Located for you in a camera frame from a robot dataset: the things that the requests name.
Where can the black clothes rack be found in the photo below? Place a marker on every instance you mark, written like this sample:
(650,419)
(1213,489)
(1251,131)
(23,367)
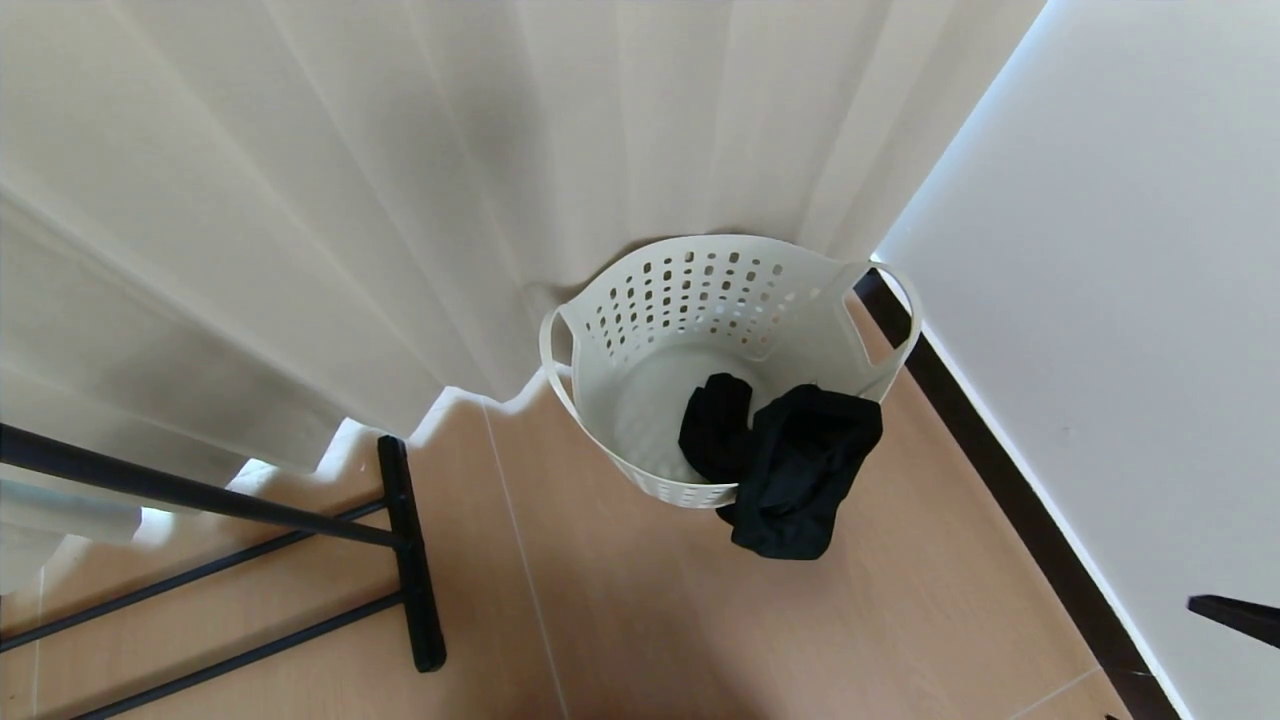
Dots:
(410,560)

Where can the white laundry basket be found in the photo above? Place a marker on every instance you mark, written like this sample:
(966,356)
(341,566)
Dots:
(700,290)

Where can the beige curtain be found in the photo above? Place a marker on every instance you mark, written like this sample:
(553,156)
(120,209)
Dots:
(400,150)

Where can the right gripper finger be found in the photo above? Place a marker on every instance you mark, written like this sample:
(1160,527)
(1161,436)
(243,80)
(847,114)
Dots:
(1250,620)

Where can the black garment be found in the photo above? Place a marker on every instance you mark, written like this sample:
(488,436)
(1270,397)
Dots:
(800,470)

